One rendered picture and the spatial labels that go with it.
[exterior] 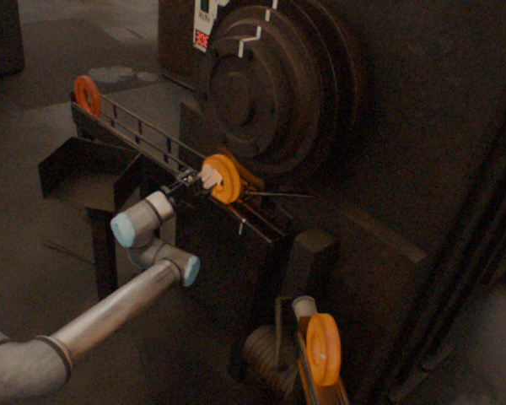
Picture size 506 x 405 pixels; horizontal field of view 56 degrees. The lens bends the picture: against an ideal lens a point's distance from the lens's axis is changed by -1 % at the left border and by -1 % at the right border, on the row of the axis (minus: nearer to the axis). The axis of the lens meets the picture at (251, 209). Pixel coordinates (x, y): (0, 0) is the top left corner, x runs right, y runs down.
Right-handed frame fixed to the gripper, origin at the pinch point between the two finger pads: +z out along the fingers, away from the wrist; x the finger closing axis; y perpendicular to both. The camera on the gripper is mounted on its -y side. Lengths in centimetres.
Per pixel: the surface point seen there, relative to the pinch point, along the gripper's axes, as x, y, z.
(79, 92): 98, -10, -4
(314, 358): -61, -4, -21
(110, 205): 22.3, -7.5, -30.1
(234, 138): -18.2, 27.1, -5.1
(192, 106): 24.7, 9.0, 9.2
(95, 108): 82, -11, -5
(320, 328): -60, 5, -19
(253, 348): -42, -20, -26
